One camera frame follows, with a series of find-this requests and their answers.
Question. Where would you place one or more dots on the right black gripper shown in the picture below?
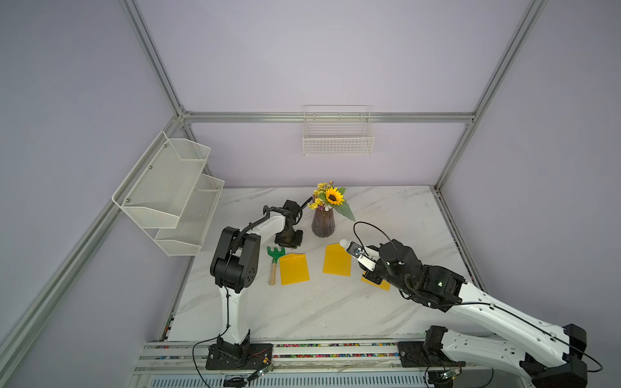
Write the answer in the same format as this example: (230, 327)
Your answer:
(373, 276)

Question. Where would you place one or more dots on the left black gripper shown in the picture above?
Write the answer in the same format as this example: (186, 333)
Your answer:
(297, 242)

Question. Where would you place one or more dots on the yellow envelope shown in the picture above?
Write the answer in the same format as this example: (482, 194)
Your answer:
(294, 269)
(382, 285)
(337, 261)

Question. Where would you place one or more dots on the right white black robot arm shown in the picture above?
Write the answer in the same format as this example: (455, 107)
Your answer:
(540, 353)

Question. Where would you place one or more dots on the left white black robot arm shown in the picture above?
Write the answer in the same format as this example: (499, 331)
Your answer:
(234, 268)

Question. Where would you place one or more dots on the brown ribbed vase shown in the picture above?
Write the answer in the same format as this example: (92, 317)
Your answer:
(323, 224)

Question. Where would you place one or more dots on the sunflower bouquet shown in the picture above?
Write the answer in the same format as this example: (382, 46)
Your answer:
(326, 196)

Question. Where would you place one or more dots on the white two-tier mesh shelf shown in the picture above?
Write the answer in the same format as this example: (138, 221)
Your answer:
(170, 196)

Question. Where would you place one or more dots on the green toy rake wooden handle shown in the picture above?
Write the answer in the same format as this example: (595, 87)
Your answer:
(275, 253)

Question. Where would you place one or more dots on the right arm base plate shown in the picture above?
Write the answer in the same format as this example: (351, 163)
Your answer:
(413, 354)

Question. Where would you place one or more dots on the white wire wall basket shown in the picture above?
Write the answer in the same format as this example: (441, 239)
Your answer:
(337, 130)

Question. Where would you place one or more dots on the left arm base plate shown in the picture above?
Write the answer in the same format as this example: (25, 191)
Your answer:
(247, 357)

